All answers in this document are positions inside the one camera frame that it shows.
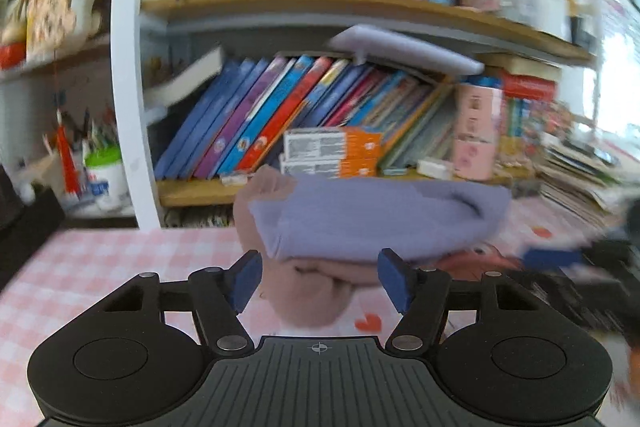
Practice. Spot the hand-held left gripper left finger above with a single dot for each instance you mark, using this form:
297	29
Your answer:
247	278

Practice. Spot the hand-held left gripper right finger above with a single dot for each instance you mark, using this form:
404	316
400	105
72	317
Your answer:
395	279

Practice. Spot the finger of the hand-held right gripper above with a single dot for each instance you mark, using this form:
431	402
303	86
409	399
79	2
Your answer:
550	258

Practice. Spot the purple and pink sweater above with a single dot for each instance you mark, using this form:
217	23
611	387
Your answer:
375	217

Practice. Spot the row of dark book spines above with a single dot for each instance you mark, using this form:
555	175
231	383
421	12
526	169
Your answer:
200	218

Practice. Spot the stack of papers and magazines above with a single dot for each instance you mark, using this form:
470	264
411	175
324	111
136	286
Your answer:
575	177

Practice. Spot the small white label box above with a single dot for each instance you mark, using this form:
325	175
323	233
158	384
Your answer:
234	180

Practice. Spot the teal flat case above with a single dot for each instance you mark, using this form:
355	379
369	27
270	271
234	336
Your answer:
397	170

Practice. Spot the small white charger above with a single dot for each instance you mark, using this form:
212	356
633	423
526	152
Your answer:
434	168

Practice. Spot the pink patterned cylinder tin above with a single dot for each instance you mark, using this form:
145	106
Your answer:
477	132

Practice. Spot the pink checked tablecloth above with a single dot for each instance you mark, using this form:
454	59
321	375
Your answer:
100	267

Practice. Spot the row of leaning children's books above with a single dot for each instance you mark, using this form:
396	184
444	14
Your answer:
260	117

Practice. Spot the white jar with green lid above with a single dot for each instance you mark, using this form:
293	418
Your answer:
107	182

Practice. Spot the bunch of pencils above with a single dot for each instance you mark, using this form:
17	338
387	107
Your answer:
100	132

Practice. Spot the open grey book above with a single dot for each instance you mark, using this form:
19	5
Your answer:
190	77

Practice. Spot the red tassel ornament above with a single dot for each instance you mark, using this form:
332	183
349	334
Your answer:
67	157

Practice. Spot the black box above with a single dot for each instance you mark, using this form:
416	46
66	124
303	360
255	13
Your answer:
30	222

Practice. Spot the white flat case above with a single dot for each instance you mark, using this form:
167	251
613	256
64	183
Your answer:
400	47

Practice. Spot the row of white bottles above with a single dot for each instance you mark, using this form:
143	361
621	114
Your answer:
535	7

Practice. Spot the wooden bookshelf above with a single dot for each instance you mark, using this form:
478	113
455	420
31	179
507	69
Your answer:
300	2

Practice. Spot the wooden side shelf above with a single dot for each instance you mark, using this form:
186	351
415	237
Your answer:
60	57

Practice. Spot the cartoon figure plaque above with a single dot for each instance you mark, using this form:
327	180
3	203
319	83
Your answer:
50	7

